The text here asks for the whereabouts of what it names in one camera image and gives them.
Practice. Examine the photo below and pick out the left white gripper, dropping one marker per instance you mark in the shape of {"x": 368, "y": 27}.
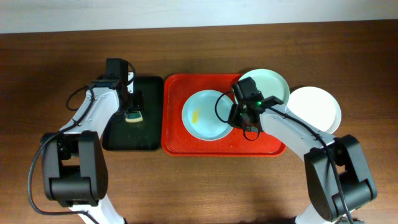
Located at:
{"x": 137, "y": 104}

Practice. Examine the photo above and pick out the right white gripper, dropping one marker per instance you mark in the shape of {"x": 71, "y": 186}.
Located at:
{"x": 235, "y": 120}

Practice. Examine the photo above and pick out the green and yellow sponge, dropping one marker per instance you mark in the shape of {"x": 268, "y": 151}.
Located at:
{"x": 134, "y": 117}

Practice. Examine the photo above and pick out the light blue plate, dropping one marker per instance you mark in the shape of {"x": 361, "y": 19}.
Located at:
{"x": 201, "y": 113}

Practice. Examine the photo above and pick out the mint green plate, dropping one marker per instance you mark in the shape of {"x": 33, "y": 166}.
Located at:
{"x": 269, "y": 83}

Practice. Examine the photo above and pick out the white plate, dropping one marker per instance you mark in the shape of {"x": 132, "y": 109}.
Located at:
{"x": 317, "y": 107}

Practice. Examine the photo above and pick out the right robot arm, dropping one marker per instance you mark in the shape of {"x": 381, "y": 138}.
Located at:
{"x": 339, "y": 180}

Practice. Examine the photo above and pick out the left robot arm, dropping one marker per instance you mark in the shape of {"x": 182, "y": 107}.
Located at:
{"x": 74, "y": 169}

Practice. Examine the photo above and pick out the black plastic tray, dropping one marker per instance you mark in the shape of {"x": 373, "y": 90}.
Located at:
{"x": 119, "y": 135}

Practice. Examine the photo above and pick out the red plastic tray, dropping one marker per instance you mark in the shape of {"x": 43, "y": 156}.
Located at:
{"x": 177, "y": 141}

